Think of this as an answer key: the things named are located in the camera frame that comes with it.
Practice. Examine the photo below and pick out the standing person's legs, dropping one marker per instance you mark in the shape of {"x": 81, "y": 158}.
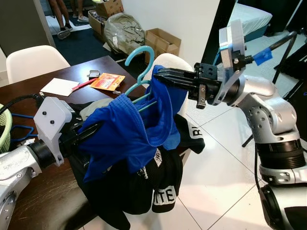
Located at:
{"x": 81, "y": 7}
{"x": 60, "y": 9}

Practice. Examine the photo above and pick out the grey garment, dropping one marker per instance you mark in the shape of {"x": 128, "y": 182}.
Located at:
{"x": 96, "y": 106}

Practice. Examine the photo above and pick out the red pen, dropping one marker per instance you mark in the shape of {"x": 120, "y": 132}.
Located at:
{"x": 82, "y": 85}

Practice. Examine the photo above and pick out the olive green bag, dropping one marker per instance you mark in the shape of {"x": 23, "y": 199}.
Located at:
{"x": 124, "y": 33}

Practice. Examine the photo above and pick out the orange packet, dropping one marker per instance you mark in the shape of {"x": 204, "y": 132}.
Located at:
{"x": 108, "y": 81}

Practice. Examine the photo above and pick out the light green laundry basket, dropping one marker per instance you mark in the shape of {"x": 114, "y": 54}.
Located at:
{"x": 5, "y": 129}

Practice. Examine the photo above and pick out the teal plastic clothes hanger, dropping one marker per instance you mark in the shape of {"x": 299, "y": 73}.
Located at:
{"x": 152, "y": 57}

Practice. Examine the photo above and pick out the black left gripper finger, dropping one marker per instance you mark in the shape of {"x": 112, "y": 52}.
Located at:
{"x": 91, "y": 132}

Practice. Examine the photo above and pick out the royal blue garment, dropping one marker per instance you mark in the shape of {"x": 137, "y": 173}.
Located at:
{"x": 129, "y": 134}

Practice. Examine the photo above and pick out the dark wooden table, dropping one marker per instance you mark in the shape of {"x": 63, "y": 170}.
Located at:
{"x": 53, "y": 201}

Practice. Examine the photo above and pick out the white paper sheet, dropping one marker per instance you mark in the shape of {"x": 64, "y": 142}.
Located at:
{"x": 60, "y": 87}

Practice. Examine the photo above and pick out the open cardboard box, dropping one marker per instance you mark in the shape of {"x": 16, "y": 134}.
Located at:
{"x": 163, "y": 43}

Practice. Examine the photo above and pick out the bed with white mattress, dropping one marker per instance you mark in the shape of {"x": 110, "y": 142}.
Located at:
{"x": 254, "y": 19}

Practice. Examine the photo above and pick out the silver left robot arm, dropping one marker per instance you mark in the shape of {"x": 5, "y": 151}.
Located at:
{"x": 17, "y": 165}

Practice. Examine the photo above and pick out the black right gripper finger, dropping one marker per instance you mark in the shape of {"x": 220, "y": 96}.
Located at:
{"x": 177, "y": 73}
{"x": 184, "y": 84}

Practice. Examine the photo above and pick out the black door frame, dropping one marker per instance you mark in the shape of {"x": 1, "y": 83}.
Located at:
{"x": 225, "y": 9}

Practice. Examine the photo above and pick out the stacked cardboard box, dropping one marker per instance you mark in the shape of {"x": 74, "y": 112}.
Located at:
{"x": 110, "y": 7}

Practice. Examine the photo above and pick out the black garment with white print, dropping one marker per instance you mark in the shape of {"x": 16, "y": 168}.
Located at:
{"x": 139, "y": 191}

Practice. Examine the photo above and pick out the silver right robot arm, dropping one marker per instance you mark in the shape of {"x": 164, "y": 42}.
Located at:
{"x": 268, "y": 110}

